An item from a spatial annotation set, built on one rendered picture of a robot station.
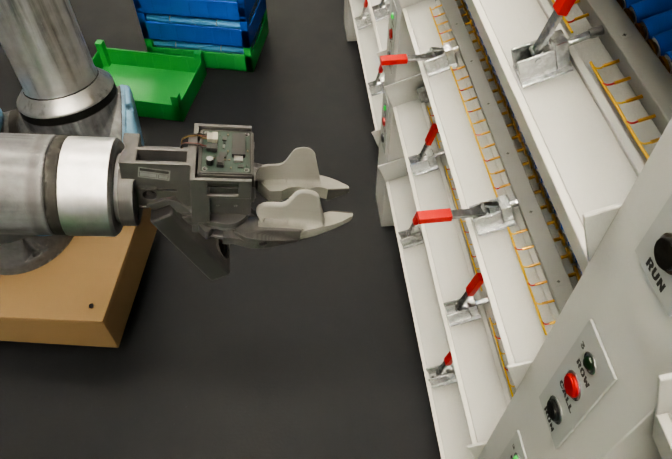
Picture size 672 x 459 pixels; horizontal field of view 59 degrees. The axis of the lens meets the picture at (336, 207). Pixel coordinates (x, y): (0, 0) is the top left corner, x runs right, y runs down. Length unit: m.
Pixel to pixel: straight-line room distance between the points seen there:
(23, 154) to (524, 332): 0.46
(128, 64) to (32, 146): 1.28
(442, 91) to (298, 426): 0.63
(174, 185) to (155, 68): 1.26
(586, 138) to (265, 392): 0.82
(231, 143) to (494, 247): 0.28
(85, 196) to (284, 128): 1.05
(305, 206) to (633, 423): 0.31
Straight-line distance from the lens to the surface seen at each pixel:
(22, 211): 0.56
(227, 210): 0.56
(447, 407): 0.96
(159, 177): 0.54
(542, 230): 0.61
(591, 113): 0.48
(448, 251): 0.86
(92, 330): 1.12
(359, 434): 1.10
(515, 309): 0.60
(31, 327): 1.17
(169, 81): 1.74
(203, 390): 1.16
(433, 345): 1.00
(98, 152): 0.55
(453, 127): 0.75
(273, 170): 0.59
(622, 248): 0.37
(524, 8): 0.58
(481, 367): 0.78
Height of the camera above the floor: 1.04
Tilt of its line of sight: 50 degrees down
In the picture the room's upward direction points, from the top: straight up
